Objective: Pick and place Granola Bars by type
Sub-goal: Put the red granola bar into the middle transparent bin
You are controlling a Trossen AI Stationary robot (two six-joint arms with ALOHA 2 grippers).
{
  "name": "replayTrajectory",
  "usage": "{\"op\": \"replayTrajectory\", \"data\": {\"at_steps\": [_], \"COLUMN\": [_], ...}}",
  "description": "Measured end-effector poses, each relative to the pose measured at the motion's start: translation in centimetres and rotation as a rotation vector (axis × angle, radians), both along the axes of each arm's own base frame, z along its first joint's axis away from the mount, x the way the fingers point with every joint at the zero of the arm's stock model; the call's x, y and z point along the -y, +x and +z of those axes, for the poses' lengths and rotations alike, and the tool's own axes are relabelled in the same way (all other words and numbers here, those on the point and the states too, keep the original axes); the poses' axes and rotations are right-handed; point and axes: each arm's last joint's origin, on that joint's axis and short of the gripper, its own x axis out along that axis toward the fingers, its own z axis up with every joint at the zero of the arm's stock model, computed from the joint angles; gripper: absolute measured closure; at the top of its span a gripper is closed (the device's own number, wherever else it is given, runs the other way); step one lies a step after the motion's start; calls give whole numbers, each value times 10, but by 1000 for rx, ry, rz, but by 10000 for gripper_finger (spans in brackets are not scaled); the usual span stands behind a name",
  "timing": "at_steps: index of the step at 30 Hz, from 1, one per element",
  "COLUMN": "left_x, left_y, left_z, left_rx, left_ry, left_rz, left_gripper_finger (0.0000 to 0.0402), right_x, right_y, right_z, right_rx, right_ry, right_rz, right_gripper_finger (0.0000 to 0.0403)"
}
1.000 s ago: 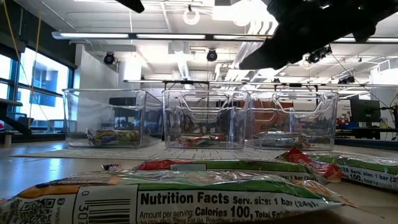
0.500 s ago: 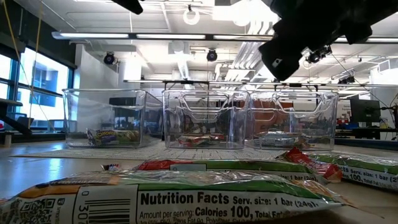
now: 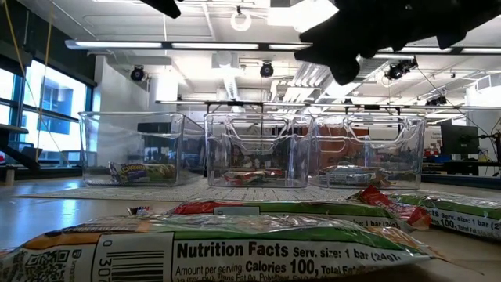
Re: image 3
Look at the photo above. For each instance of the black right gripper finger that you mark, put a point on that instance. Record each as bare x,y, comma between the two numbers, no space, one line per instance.
332,55

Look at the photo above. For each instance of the black computer monitor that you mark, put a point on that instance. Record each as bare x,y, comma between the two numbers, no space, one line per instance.
460,139

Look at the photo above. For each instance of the red-end granola bar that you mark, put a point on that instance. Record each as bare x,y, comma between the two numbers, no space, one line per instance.
391,207
252,177

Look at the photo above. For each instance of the black ceiling spotlight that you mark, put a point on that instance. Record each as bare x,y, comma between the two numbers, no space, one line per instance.
137,73
401,67
267,69

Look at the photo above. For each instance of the clear plastic bin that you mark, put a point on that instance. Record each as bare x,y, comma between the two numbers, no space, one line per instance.
258,149
372,149
133,141

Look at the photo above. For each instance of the orange-end granola bar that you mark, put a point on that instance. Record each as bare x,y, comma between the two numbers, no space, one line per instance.
195,254

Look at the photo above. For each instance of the overhead LED light bar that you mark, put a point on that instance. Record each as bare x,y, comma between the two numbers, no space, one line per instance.
156,44

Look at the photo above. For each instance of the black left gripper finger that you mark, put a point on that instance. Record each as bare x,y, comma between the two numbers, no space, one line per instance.
164,6

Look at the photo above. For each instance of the silver-wrapped granola bar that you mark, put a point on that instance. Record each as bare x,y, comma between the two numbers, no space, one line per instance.
352,175

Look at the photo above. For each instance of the green snack bar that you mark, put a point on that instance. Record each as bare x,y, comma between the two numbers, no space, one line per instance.
282,209
469,223

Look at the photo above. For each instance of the purple-end granola bar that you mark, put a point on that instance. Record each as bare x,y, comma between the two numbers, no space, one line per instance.
135,173

